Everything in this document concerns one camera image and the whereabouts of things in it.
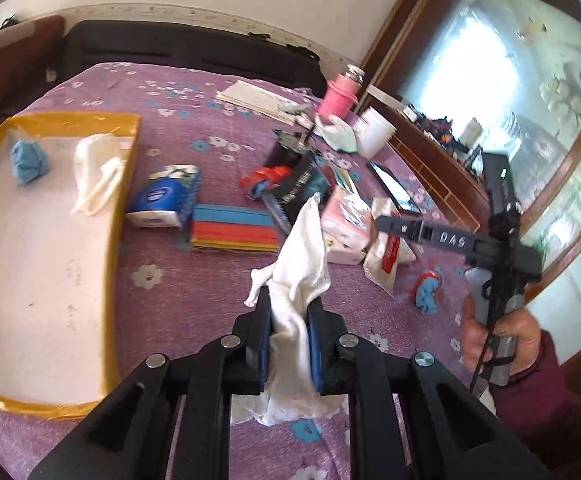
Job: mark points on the white towel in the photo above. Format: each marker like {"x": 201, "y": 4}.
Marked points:
{"x": 300, "y": 260}

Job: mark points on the cream white cloth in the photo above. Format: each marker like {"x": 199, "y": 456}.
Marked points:
{"x": 95, "y": 170}

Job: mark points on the white plastic jar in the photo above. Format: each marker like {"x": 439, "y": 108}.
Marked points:
{"x": 375, "y": 132}

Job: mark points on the wooden glass-front cabinet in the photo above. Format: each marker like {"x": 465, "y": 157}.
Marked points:
{"x": 445, "y": 160}

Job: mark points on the blue tissue packet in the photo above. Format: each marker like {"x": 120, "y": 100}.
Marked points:
{"x": 163, "y": 195}

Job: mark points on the grey ridged flat object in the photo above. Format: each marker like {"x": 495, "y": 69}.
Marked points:
{"x": 293, "y": 108}

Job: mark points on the black smartphone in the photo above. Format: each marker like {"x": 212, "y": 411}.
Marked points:
{"x": 393, "y": 185}

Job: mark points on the pink sleeved thermos bottle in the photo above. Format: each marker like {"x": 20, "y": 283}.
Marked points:
{"x": 338, "y": 97}

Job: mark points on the white packet with red print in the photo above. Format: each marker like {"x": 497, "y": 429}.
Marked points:
{"x": 388, "y": 255}

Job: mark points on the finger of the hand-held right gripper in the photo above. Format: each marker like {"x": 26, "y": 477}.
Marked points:
{"x": 400, "y": 227}

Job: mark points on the red plastic bag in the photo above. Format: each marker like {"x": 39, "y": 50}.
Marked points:
{"x": 265, "y": 177}

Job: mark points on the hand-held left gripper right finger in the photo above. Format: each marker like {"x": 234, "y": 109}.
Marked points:
{"x": 315, "y": 342}

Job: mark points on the cream paper notebook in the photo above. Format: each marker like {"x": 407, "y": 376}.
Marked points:
{"x": 260, "y": 97}

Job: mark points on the yellow-edged cardboard tray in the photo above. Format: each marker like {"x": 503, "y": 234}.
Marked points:
{"x": 30, "y": 260}

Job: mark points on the pink tissue packet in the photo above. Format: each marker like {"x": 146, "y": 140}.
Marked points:
{"x": 345, "y": 230}

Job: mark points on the purple floral sheet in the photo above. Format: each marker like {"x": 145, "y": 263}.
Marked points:
{"x": 180, "y": 300}

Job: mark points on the person's right forearm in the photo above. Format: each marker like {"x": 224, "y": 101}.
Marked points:
{"x": 545, "y": 400}

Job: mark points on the black electric motor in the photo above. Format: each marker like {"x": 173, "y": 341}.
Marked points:
{"x": 298, "y": 175}

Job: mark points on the multicolour sponge pack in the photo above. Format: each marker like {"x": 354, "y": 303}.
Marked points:
{"x": 233, "y": 227}

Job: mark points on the person's right hand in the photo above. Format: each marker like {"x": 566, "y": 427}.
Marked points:
{"x": 523, "y": 340}

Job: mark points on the black sofa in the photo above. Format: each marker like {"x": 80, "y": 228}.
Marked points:
{"x": 180, "y": 47}

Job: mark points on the blue cloth with red patch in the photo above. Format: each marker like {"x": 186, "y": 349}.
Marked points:
{"x": 428, "y": 295}

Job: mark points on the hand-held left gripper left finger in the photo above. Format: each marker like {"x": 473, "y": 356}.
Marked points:
{"x": 263, "y": 322}

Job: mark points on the white work glove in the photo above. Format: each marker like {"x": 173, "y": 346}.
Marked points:
{"x": 335, "y": 132}

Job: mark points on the crumpled blue cloth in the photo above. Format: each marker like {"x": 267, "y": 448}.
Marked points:
{"x": 29, "y": 162}

